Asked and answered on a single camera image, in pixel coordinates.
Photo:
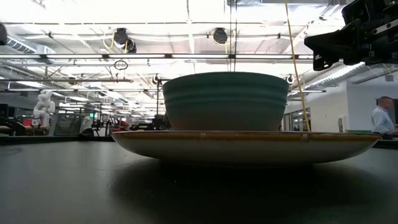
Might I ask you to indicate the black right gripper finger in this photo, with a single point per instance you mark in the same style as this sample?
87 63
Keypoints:
321 62
339 43

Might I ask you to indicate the long ceiling light strip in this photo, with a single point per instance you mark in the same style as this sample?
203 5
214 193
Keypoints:
136 56

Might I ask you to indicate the teal ceramic bowl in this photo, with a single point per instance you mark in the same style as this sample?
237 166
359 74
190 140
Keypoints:
225 102

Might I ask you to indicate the orange glazed ceramic plate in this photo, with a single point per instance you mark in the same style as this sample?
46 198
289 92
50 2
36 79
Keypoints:
245 147

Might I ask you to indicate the corrugated ceiling air duct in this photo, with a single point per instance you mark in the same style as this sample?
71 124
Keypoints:
335 76

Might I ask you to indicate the person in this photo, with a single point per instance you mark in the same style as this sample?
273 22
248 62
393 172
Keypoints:
381 119

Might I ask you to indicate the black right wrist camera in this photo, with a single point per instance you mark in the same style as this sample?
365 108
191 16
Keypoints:
356 11

